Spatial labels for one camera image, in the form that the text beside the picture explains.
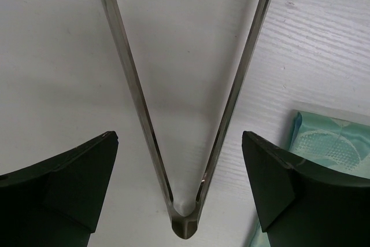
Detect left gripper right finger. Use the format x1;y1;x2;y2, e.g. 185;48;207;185
242;131;369;246

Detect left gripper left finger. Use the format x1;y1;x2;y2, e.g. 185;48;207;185
1;131;118;246

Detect stainless steel tongs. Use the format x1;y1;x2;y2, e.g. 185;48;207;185
101;0;271;239

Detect teal patterned placemat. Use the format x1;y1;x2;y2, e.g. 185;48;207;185
250;112;369;246

